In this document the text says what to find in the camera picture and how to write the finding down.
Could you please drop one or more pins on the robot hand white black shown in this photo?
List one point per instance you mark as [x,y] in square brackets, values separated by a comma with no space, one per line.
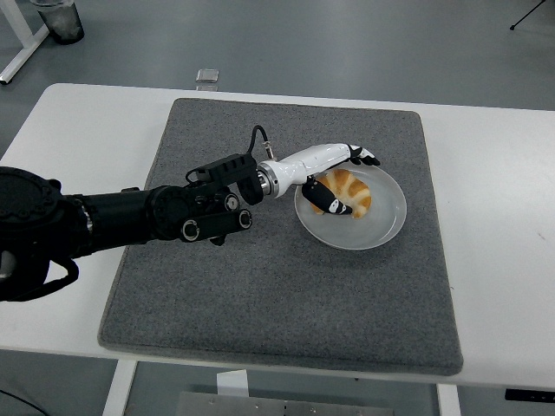
[308,162]

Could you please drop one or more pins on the croissant bread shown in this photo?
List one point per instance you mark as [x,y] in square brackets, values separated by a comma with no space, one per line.
[353,190]

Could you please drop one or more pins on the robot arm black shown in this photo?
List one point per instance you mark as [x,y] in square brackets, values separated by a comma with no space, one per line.
[121,216]

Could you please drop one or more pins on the round pale grey plate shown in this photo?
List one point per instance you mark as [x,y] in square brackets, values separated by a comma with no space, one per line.
[373,225]

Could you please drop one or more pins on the grey metal plate with screws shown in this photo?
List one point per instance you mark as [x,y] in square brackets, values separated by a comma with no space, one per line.
[282,405]

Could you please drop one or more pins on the silver floor socket cover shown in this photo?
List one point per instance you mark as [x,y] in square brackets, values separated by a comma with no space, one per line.
[207,75]

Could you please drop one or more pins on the grey felt mat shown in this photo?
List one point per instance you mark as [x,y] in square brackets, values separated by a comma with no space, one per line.
[260,294]

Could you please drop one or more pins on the black tripod leg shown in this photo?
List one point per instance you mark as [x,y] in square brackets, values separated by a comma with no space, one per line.
[526,16]

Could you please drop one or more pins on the white table leg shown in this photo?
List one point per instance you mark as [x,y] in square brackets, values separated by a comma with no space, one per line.
[118,390]
[448,401]

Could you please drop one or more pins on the black bin with clear bag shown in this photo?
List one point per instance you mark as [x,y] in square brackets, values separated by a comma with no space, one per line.
[60,24]

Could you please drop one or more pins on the black table control box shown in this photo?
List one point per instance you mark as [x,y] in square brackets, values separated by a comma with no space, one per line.
[529,394]

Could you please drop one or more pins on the white desk frame leg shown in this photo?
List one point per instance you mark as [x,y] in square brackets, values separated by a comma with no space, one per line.
[21,56]

